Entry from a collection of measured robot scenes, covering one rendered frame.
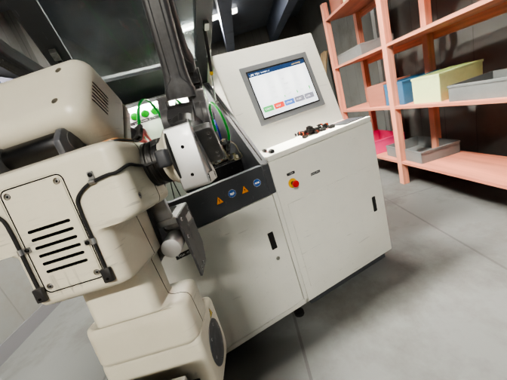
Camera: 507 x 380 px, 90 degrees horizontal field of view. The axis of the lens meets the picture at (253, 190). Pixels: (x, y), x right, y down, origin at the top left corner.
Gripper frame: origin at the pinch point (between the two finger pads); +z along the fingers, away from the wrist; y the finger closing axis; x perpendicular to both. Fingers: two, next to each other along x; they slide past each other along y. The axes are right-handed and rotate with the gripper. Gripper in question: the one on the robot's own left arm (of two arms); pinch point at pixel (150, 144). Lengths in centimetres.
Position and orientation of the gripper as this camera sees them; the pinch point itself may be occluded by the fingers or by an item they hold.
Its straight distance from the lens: 126.2
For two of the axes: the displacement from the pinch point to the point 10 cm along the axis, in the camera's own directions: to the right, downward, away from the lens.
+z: 5.5, 3.5, 7.6
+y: -8.3, 3.6, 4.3
